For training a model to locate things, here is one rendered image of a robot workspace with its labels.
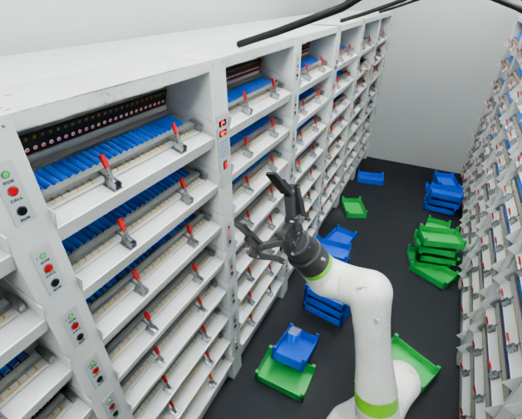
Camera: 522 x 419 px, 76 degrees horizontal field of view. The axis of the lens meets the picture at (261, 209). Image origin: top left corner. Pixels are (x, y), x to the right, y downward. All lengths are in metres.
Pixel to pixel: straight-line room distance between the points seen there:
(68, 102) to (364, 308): 0.78
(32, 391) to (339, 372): 1.68
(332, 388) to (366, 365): 1.26
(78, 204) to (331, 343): 1.87
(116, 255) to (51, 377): 0.32
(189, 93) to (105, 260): 0.60
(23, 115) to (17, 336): 0.46
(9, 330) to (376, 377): 0.86
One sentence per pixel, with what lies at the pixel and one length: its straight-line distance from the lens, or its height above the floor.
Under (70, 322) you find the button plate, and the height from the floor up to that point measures 1.25.
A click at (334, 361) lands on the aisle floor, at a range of 2.33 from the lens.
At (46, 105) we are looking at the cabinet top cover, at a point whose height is 1.74.
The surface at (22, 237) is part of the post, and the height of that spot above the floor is 1.52.
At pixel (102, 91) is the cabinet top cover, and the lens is 0.85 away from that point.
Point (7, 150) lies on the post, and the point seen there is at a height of 1.68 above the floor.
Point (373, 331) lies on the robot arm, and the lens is 0.90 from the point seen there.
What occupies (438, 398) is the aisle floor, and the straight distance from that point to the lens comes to 2.38.
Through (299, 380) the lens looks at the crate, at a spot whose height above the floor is 0.00.
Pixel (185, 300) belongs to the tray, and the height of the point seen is 0.93.
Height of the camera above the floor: 1.92
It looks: 33 degrees down
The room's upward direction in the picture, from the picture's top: straight up
